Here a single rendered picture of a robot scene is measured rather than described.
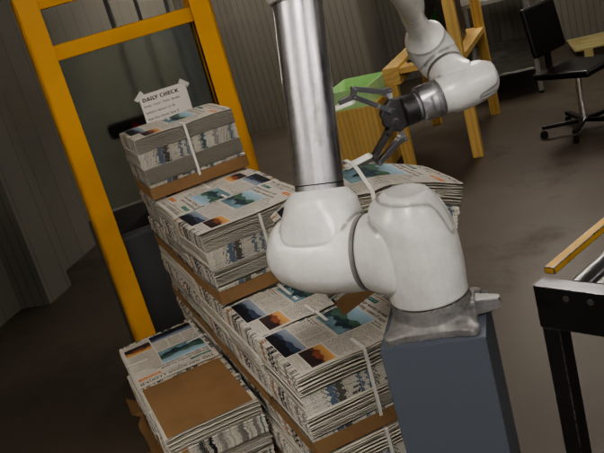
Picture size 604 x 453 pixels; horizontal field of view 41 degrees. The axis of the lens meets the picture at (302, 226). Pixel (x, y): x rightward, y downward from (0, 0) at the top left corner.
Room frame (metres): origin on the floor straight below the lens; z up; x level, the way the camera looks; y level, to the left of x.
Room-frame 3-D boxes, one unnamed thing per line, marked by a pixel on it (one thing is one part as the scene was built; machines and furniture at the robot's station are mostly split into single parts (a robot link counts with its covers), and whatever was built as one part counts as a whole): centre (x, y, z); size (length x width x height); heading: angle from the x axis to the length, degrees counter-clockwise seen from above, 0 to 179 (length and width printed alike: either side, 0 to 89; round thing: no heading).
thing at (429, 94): (1.91, -0.37, 1.32); 0.09 x 0.06 x 0.09; 7
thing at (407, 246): (1.44, -0.19, 1.17); 0.18 x 0.16 x 0.22; 59
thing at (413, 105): (1.90, -0.30, 1.31); 0.09 x 0.07 x 0.08; 97
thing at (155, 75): (3.40, 0.49, 1.27); 0.57 x 0.01 x 0.65; 108
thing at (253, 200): (2.40, 0.17, 1.06); 0.37 x 0.29 x 0.01; 110
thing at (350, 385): (2.28, 0.12, 0.42); 1.17 x 0.39 x 0.83; 18
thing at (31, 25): (3.27, 0.79, 0.92); 0.09 x 0.09 x 1.85; 18
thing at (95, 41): (3.38, 0.48, 1.62); 0.75 x 0.06 x 0.06; 108
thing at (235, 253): (2.40, 0.16, 0.95); 0.38 x 0.29 x 0.23; 110
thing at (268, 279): (2.40, 0.16, 0.86); 0.38 x 0.29 x 0.04; 110
